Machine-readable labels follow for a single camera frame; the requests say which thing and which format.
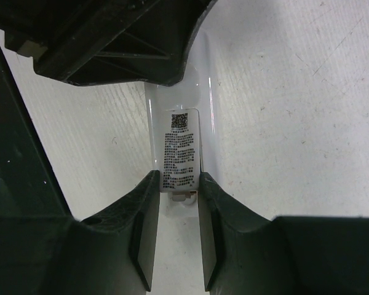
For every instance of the white battery cover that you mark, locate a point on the white battery cover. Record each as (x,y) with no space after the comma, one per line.
(178,157)

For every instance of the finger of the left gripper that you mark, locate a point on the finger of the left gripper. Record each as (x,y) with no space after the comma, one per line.
(86,43)

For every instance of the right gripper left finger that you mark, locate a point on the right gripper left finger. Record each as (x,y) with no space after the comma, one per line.
(111,252)

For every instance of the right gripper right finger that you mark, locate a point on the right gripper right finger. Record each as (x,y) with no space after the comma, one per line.
(245,253)

